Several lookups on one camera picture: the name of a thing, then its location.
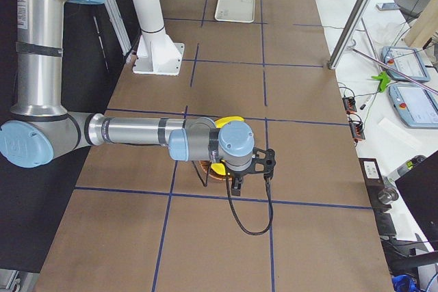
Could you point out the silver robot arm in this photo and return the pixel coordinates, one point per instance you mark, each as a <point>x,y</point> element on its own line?
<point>42,129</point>

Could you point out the black power strip near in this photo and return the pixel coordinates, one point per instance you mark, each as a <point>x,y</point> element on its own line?
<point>356,129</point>

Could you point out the cream bear tray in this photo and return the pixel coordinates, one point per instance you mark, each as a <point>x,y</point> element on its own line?
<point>237,11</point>

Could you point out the smartphone on desk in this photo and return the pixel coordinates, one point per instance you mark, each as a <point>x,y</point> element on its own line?
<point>387,6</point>

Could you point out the green clip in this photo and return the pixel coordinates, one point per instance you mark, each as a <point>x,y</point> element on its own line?
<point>384,81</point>

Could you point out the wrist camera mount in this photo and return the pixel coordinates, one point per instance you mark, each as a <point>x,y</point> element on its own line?
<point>262,162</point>

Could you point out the black labelled box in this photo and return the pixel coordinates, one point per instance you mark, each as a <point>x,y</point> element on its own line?
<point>373,182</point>

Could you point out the yellow banana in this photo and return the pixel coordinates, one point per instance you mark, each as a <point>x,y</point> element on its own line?
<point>217,170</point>
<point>219,123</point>

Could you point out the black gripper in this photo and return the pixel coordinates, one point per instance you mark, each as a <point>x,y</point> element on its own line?
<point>237,175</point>

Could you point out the white pedestal base plate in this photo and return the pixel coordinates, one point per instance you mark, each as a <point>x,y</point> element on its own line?
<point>157,54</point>

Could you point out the brown wicker basket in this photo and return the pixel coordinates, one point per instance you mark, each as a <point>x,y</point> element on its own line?
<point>205,166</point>

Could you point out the metal cup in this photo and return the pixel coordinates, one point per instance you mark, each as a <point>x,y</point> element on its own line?
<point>387,195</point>

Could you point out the long metal grabber rod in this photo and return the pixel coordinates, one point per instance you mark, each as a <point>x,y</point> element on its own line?
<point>376,58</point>

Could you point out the aluminium frame post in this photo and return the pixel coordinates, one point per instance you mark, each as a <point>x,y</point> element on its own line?
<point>347,33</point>

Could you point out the black monitor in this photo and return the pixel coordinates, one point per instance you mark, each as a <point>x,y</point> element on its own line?
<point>418,188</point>

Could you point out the near blue teach pendant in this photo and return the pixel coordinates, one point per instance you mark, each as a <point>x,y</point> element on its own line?
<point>416,106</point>

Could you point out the blue teach pendant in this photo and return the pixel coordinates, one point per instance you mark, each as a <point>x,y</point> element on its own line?
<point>416,106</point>
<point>406,60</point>

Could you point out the far blue teach pendant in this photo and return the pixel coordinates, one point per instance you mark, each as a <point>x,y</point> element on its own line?
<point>406,60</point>

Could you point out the black power strip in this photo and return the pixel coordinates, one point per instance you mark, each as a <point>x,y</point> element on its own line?
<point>356,129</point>
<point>349,103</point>

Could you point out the black power strip far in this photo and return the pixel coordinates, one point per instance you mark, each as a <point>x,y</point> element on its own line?
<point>349,103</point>

